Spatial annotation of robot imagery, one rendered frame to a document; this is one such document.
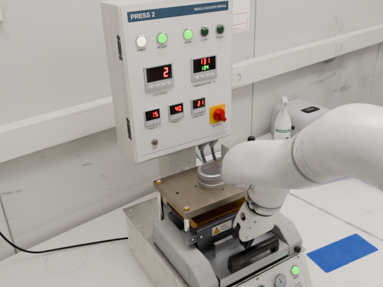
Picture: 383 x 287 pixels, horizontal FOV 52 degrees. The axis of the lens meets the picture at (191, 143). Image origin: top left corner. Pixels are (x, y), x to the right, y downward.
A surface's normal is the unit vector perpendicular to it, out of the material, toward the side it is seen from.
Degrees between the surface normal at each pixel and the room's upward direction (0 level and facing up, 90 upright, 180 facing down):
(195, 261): 0
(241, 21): 90
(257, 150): 47
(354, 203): 0
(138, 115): 90
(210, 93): 90
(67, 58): 90
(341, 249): 0
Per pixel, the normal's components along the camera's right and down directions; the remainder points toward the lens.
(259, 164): -0.62, -0.22
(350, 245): -0.04, -0.90
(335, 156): -0.74, 0.47
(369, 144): -0.57, 0.13
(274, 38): 0.63, 0.32
